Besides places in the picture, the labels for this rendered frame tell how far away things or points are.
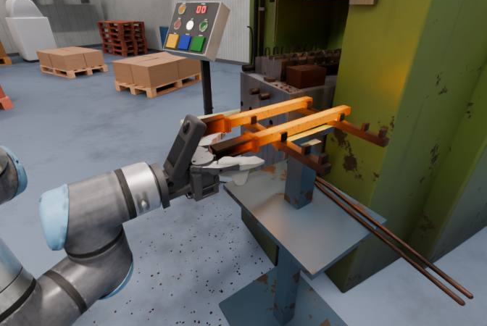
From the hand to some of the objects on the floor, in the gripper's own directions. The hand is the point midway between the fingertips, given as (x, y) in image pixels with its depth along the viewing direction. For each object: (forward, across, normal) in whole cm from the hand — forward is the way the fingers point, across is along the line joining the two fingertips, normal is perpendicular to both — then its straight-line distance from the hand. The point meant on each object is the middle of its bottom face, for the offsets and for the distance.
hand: (243, 143), depth 57 cm
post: (+43, -100, -92) cm, 142 cm away
